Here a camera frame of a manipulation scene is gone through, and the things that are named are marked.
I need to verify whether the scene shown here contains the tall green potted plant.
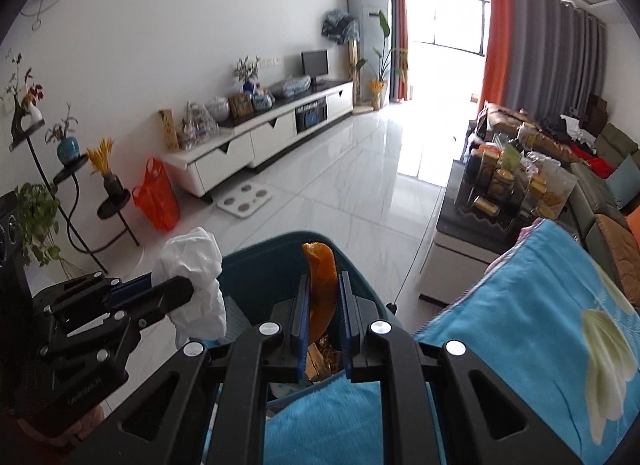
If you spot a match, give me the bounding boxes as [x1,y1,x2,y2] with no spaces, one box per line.
[370,10,408,110]

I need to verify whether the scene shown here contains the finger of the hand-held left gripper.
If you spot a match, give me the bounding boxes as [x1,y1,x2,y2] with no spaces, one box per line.
[40,276,196,363]
[32,270,153,318]

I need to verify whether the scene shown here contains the dark teal bin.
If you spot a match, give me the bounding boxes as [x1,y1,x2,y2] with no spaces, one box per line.
[200,230,398,465]

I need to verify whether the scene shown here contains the balcony window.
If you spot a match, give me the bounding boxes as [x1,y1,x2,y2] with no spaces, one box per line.
[405,0,491,106]

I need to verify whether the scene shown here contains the orange curtain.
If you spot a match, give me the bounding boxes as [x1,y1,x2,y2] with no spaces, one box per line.
[477,0,523,110]
[390,0,410,100]

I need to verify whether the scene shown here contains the brown sofa seat pad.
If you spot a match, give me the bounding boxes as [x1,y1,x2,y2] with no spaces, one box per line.
[595,215,640,306]

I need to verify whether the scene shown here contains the white vase with branches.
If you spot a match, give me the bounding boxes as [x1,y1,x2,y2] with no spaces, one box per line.
[0,50,46,123]

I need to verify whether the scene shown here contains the white standing air conditioner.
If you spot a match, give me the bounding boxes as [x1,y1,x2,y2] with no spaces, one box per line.
[347,0,392,103]

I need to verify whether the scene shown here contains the coffee table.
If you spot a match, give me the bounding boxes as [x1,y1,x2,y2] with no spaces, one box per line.
[417,145,581,306]

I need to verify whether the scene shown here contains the dark brown cabinet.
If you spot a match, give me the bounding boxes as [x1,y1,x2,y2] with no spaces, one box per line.
[585,94,608,133]

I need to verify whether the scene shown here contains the green ivy plant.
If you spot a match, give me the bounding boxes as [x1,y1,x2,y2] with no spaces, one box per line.
[15,184,63,266]

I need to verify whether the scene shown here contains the black stereo unit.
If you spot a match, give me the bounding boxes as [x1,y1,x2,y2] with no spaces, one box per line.
[295,102,328,133]

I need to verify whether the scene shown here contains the blue floral tablecloth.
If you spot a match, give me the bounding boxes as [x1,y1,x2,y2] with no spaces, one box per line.
[262,217,640,465]

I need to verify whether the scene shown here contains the red cloth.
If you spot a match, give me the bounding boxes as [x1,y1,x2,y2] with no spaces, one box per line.
[570,142,613,178]

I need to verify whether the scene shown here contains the clear bag of bottles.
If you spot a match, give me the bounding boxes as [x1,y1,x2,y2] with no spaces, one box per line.
[181,102,220,150]

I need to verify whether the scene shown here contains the clear plastic bag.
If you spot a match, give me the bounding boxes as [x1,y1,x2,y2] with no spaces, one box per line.
[282,75,313,96]

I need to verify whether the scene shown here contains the vase with leafy branches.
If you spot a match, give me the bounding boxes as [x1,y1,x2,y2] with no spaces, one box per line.
[232,56,262,96]

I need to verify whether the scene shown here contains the white plastic bag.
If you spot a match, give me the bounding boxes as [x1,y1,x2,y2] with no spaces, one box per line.
[150,227,228,348]

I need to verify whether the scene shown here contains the black metal plant stand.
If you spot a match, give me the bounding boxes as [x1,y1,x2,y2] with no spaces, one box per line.
[10,120,141,271]

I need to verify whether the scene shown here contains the white bathroom scale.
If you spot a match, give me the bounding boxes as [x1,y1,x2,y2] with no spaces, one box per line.
[216,184,273,218]

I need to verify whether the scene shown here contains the brown leather sofa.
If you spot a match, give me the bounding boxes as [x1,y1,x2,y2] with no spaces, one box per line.
[477,102,576,166]

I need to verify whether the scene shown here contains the blue patterned cloth bundle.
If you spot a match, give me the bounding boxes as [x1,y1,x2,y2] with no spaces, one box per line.
[321,9,358,46]

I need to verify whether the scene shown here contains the bread pieces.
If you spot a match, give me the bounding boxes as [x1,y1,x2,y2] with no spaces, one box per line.
[301,241,337,346]

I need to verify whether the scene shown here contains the golden foil wrapper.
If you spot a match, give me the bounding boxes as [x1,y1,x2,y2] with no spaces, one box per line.
[306,337,346,383]

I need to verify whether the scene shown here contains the black vase with yellow stalks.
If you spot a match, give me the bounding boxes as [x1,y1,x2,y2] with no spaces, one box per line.
[86,139,126,196]

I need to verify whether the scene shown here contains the black monitor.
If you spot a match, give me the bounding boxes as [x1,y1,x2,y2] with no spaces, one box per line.
[301,50,330,86]

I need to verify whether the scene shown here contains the yellow upright box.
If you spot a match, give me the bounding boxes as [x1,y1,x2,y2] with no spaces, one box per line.
[159,109,181,152]

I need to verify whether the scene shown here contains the grey-blue cushion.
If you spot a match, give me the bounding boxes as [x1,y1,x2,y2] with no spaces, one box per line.
[607,155,640,210]

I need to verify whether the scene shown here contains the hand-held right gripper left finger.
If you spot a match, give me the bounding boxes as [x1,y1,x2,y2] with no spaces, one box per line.
[60,274,311,465]

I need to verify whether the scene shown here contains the olive green sofa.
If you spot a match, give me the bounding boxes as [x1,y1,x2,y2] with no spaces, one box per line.
[570,122,640,311]

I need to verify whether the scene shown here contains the cluster of food jars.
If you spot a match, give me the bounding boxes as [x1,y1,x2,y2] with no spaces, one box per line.
[462,137,576,218]

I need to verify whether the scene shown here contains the white bundle on sofa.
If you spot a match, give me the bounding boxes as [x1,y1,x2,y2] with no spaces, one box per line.
[560,115,596,143]

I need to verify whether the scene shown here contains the person's left hand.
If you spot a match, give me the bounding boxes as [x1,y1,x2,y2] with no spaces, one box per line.
[15,407,86,451]

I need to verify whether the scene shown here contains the orange plastic bag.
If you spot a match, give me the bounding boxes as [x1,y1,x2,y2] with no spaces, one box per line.
[131,157,181,232]

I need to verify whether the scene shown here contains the teal pot plant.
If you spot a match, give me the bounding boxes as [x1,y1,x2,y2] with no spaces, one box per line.
[45,102,81,164]

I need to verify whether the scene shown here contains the white and black TV cabinet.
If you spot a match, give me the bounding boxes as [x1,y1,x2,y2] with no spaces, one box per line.
[162,79,356,198]

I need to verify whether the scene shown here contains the black clothes pile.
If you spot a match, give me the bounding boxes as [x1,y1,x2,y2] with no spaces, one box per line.
[542,115,576,140]

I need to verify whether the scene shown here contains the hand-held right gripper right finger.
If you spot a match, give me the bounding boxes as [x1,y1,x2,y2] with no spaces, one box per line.
[337,272,586,465]

